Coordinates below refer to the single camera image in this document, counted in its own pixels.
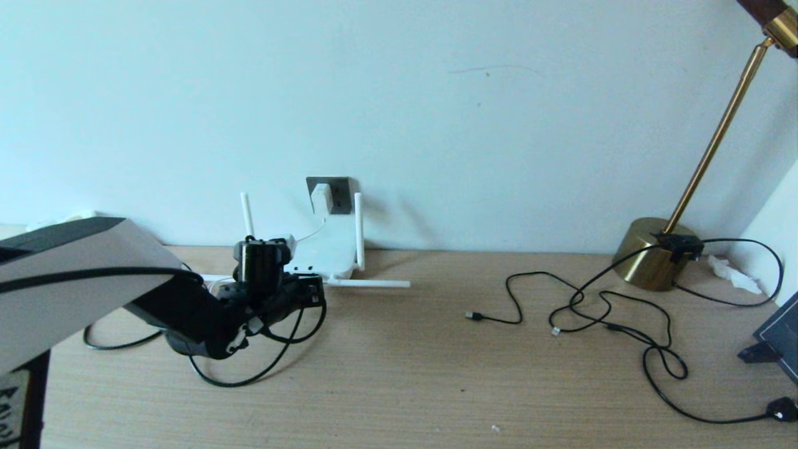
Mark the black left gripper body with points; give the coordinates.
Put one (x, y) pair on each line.
(304, 292)

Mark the white power adapter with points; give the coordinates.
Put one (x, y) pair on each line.
(322, 199)

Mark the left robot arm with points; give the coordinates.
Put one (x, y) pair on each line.
(75, 280)

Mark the white router with antennas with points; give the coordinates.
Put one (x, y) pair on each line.
(333, 249)

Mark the white paper roll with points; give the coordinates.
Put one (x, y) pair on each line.
(62, 219)

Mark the brass desk lamp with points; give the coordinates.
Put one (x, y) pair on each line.
(648, 262)

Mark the crumpled white tissue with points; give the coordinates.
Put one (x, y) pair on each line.
(735, 274)

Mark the black plastic stand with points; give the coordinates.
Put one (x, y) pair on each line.
(757, 354)

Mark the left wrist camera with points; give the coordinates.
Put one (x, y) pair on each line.
(288, 242)

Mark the grey wall socket plate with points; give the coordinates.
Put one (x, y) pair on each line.
(343, 190)

